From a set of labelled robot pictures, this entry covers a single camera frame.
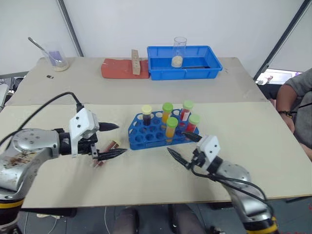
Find thin white floor cable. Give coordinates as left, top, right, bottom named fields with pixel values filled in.
left=36, top=213, right=64, bottom=234

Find grey diagonal frame pole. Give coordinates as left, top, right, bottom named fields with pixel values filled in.
left=57, top=0, right=84, bottom=58
left=253, top=0, right=312, bottom=81

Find metal spoon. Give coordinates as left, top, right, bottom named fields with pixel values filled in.
left=27, top=37, right=63, bottom=63

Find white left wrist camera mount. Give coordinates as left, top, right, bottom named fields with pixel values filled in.
left=68, top=108, right=100, bottom=158

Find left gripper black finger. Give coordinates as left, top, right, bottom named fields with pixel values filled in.
left=97, top=148, right=129, bottom=162
left=99, top=122, right=120, bottom=133

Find red liquid tube, green cap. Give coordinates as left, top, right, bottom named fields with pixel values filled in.
left=180, top=100, right=195, bottom=122
left=186, top=114, right=201, bottom=133

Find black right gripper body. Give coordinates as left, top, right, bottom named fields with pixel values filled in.
left=187, top=149, right=206, bottom=172

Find seated person in grey shirt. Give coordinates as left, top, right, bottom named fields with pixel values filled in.
left=283, top=68, right=312, bottom=162

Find dark liquid tube, yellow cap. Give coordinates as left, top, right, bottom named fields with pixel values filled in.
left=141, top=104, right=153, bottom=126

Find tall clear beaker with powder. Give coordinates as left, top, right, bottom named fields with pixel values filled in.
left=172, top=36, right=188, bottom=68

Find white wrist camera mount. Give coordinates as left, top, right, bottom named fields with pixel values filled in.
left=195, top=135, right=221, bottom=167
left=68, top=108, right=100, bottom=158

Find wooden block with holes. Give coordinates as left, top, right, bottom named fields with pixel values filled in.
left=131, top=49, right=142, bottom=75

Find blue test tube rack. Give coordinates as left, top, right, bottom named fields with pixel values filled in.
left=127, top=109, right=202, bottom=151

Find blue plastic bin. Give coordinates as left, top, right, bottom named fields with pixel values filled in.
left=146, top=45, right=223, bottom=81

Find wide glass beaker, purple label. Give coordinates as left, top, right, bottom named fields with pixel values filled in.
left=40, top=45, right=70, bottom=72

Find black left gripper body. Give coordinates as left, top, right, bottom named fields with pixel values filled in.
left=78, top=132, right=100, bottom=159

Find orange liquid tube, green cap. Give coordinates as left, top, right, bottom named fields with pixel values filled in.
left=165, top=117, right=179, bottom=143
left=161, top=102, right=173, bottom=124

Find black bracelet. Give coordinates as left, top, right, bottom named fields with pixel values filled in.
left=278, top=110, right=297, bottom=118

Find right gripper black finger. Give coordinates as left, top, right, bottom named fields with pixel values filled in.
left=167, top=147, right=190, bottom=170
left=182, top=131, right=202, bottom=143

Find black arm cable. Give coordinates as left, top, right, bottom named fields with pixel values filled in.
left=191, top=167, right=275, bottom=215
left=0, top=92, right=85, bottom=147

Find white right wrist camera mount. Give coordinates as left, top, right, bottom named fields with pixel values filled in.
left=195, top=135, right=221, bottom=167

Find person's bare hand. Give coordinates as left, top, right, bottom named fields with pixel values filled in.
left=284, top=115, right=297, bottom=134

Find dark red tube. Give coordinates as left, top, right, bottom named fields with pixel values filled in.
left=93, top=139, right=122, bottom=169

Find red flat mat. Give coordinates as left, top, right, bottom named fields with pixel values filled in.
left=101, top=58, right=150, bottom=79

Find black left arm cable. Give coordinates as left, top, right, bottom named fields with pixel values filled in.
left=0, top=92, right=85, bottom=147

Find bright screen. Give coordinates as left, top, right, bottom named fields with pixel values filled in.
left=255, top=68, right=304, bottom=85

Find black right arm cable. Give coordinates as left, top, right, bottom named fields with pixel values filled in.
left=191, top=167, right=275, bottom=215

